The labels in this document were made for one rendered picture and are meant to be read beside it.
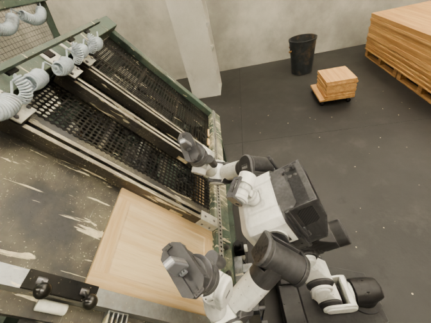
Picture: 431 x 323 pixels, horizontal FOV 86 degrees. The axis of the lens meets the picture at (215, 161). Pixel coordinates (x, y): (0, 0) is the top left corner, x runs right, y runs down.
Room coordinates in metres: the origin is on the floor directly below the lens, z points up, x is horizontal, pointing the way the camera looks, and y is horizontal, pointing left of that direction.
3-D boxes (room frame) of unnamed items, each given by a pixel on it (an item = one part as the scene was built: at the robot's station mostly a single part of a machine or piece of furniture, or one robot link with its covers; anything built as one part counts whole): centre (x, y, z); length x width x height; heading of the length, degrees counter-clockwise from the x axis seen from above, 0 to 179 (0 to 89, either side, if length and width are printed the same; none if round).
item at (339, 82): (3.31, -2.14, 0.20); 0.61 x 0.51 x 0.40; 166
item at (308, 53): (4.62, -2.25, 0.33); 0.54 x 0.54 x 0.65
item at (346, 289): (0.50, -0.52, 0.28); 0.21 x 0.20 x 0.13; 82
